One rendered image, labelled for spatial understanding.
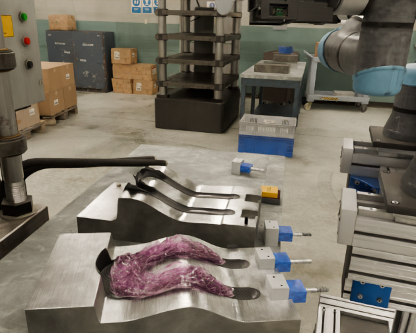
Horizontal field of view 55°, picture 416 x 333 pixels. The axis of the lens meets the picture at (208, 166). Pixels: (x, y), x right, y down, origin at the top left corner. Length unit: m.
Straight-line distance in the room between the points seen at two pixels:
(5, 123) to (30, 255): 0.40
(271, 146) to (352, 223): 3.49
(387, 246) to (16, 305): 0.83
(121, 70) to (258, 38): 2.63
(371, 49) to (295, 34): 6.89
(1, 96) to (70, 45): 7.07
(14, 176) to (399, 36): 1.11
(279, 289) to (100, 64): 7.44
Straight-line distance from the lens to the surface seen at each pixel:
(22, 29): 1.61
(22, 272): 1.10
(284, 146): 4.42
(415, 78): 1.41
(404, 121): 1.43
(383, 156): 1.44
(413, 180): 0.98
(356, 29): 0.80
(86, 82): 8.27
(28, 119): 5.19
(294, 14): 0.60
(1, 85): 1.30
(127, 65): 7.96
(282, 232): 1.14
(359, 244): 1.00
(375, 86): 0.68
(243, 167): 1.61
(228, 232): 1.07
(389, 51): 0.68
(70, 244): 0.96
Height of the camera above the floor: 1.39
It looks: 20 degrees down
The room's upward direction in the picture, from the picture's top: 2 degrees clockwise
